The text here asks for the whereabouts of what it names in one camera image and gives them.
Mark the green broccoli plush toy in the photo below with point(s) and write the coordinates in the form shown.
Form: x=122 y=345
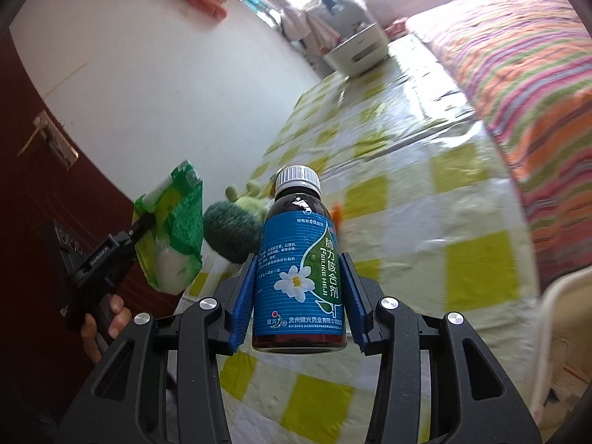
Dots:
x=232 y=228

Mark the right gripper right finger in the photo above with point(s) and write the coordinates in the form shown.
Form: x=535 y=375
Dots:
x=472 y=399

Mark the cream plastic trash bin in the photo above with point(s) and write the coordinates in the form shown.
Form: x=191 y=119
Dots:
x=563 y=349

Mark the green plastic snack bag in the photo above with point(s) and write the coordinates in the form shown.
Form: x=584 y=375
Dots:
x=169 y=253

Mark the striped bed cover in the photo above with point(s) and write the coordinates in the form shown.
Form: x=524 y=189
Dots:
x=525 y=66

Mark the blue label medicine bottle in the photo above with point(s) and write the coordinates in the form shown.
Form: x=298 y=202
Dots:
x=298 y=306

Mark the white storage caddy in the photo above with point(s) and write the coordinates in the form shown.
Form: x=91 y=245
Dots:
x=360 y=52

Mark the dark red door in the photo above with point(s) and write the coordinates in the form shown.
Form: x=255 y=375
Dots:
x=43 y=364

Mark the white appliance by window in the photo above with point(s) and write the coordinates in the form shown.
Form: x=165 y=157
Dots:
x=346 y=17

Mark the orange peel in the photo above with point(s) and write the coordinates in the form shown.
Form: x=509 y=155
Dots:
x=336 y=215

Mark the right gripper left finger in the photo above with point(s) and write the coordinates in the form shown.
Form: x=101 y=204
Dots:
x=123 y=400

